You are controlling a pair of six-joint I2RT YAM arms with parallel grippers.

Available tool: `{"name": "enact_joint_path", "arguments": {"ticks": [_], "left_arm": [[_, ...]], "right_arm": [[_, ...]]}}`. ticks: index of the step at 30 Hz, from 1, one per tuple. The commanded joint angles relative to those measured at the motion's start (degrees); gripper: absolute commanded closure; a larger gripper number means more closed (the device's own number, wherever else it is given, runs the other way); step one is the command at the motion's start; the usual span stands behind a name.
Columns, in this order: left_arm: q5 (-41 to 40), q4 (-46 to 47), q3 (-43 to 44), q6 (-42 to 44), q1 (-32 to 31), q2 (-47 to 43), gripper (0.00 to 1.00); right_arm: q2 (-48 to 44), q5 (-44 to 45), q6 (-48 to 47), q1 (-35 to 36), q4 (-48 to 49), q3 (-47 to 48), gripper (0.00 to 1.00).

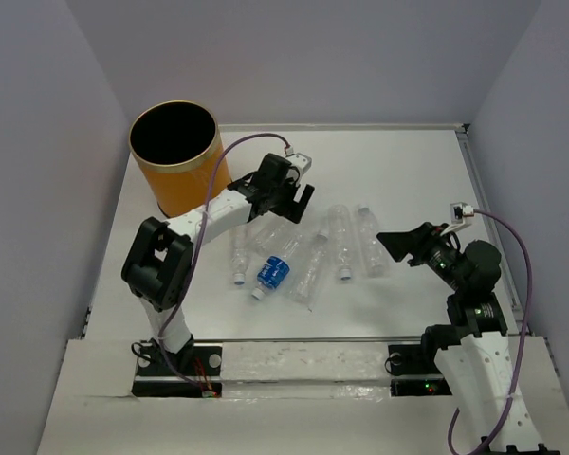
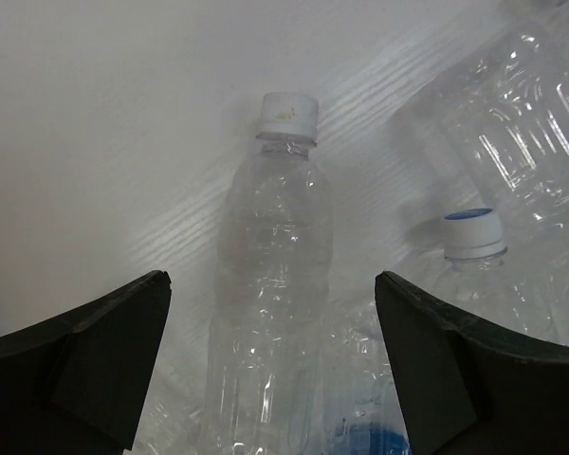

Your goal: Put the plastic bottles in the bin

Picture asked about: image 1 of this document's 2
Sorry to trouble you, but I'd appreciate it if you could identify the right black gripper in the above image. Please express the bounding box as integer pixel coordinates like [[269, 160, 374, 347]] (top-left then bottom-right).
[[375, 221, 466, 292]]

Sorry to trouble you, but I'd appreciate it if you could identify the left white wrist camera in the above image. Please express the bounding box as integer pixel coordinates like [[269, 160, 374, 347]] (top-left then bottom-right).
[[285, 153, 312, 178]]

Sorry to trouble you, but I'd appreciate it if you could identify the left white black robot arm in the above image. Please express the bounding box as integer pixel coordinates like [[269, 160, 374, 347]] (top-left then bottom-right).
[[121, 154, 314, 374]]

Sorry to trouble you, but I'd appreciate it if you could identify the blue label plastic bottle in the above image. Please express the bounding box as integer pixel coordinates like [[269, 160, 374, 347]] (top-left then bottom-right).
[[251, 256, 290, 300]]

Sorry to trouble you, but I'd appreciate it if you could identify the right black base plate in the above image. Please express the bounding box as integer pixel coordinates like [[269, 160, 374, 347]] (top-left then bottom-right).
[[384, 343, 451, 397]]

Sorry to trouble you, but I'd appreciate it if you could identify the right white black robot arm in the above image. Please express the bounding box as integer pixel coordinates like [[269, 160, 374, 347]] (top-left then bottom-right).
[[377, 223, 549, 454]]

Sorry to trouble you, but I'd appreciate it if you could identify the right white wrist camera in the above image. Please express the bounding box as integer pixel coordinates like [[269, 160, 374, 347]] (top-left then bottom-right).
[[450, 202, 475, 225]]

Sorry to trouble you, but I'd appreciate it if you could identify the orange cylindrical bin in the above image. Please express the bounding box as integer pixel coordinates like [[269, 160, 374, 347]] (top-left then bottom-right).
[[128, 100, 224, 218]]

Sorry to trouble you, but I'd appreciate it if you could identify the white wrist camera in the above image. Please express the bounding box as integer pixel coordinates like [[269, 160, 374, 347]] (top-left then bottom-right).
[[285, 153, 312, 178], [450, 202, 475, 225]]

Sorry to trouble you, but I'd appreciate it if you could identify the clear crushed bottle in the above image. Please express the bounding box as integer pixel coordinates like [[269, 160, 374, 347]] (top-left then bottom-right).
[[289, 230, 329, 307]]

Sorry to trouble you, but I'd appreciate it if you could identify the aluminium rail right edge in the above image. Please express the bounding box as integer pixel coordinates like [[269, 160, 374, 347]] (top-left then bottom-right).
[[455, 123, 535, 336]]

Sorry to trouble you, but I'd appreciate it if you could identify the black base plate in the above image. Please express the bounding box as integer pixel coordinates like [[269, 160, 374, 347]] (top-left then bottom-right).
[[384, 343, 451, 397], [131, 340, 223, 398]]

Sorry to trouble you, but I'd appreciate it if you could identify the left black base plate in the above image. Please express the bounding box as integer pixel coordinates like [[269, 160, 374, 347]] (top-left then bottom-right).
[[131, 340, 223, 398]]

